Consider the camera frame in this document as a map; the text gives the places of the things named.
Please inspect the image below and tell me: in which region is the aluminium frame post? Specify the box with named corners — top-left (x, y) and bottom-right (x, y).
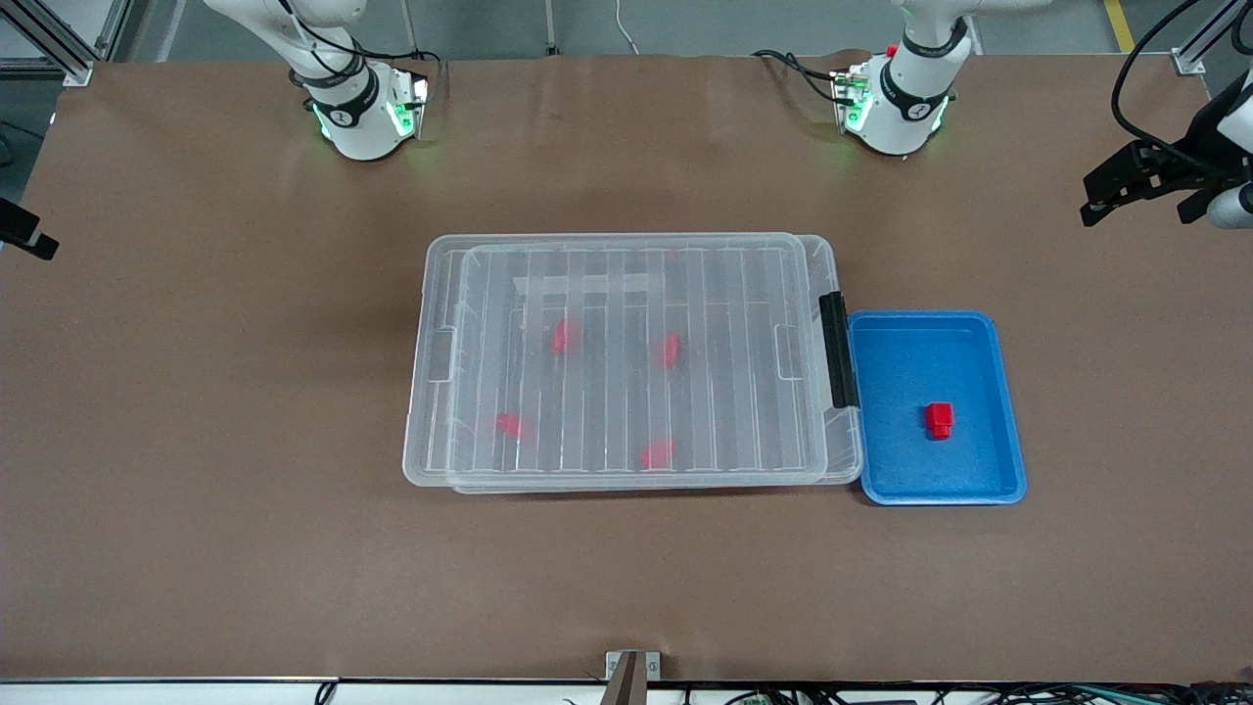
top-left (1171, 0), bottom-right (1253, 77)
top-left (0, 0), bottom-right (95, 87)

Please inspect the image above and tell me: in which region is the black box latch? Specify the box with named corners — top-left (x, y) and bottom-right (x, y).
top-left (818, 291), bottom-right (860, 410)

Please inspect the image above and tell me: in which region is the black arm base cable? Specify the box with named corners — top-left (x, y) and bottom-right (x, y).
top-left (751, 48), bottom-right (855, 105)
top-left (279, 0), bottom-right (443, 91)

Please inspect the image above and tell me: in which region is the blue plastic tray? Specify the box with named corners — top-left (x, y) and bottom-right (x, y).
top-left (846, 309), bottom-right (1028, 507)

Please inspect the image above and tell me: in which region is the clear plastic storage box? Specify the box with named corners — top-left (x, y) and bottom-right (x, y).
top-left (402, 232), bottom-right (864, 488)

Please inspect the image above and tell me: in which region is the clear ribbed plastic lid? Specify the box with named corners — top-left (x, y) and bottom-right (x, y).
top-left (445, 235), bottom-right (826, 494)

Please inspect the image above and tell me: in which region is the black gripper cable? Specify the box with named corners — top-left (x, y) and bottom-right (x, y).
top-left (1111, 0), bottom-right (1253, 150)

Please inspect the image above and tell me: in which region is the grey metal bracket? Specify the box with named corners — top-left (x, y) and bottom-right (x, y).
top-left (604, 650), bottom-right (663, 705)

